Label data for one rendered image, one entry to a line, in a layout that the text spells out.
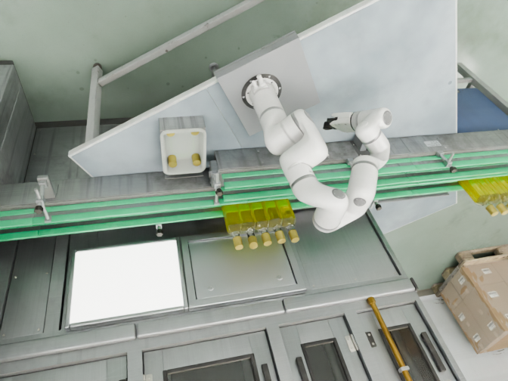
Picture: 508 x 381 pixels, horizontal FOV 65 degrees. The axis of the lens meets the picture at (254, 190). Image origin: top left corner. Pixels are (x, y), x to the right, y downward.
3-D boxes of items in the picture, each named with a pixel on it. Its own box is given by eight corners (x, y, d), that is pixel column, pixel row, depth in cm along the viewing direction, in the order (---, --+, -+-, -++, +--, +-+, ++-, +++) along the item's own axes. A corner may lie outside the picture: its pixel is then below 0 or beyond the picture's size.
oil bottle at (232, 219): (219, 200, 176) (228, 239, 162) (220, 192, 172) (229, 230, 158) (232, 199, 177) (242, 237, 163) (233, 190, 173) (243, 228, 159)
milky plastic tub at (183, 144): (162, 162, 169) (163, 175, 163) (158, 118, 153) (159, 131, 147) (202, 159, 173) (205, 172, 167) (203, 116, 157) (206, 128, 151)
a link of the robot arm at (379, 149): (345, 167, 130) (354, 123, 142) (366, 190, 136) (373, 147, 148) (369, 159, 124) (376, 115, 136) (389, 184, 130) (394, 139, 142)
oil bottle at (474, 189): (452, 177, 203) (487, 218, 184) (457, 168, 199) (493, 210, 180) (462, 175, 204) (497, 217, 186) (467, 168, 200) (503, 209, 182)
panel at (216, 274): (73, 253, 164) (66, 332, 141) (71, 249, 162) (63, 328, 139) (282, 227, 184) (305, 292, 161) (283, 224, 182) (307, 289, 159)
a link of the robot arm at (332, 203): (287, 198, 128) (305, 236, 120) (295, 171, 117) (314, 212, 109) (325, 189, 132) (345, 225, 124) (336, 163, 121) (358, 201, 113)
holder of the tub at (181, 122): (162, 170, 173) (164, 182, 168) (158, 117, 154) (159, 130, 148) (202, 167, 177) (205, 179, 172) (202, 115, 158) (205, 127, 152)
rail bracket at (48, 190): (47, 189, 161) (39, 232, 146) (35, 157, 150) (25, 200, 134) (60, 187, 163) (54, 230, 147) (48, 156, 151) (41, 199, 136)
